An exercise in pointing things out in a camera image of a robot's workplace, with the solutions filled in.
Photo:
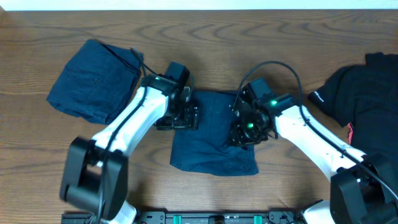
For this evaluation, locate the folded navy shorts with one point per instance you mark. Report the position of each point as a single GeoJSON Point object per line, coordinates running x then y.
{"type": "Point", "coordinates": [97, 82]}

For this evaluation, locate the red cloth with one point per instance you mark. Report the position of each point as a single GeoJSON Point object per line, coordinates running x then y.
{"type": "Point", "coordinates": [350, 133]}

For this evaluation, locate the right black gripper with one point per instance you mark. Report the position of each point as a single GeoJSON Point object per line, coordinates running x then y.
{"type": "Point", "coordinates": [240, 139]}

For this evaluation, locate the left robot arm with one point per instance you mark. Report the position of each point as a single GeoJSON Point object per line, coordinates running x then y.
{"type": "Point", "coordinates": [95, 176]}

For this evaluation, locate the black garment with logo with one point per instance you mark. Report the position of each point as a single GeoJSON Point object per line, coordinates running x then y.
{"type": "Point", "coordinates": [365, 98]}

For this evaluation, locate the navy blue shorts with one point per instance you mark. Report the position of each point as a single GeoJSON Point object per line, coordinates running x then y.
{"type": "Point", "coordinates": [206, 149]}

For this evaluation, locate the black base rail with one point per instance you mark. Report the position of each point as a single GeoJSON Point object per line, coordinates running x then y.
{"type": "Point", "coordinates": [273, 217]}

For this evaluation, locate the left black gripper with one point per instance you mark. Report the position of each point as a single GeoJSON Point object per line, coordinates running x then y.
{"type": "Point", "coordinates": [191, 122]}

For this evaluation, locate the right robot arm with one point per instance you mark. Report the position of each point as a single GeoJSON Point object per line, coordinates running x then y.
{"type": "Point", "coordinates": [363, 188]}

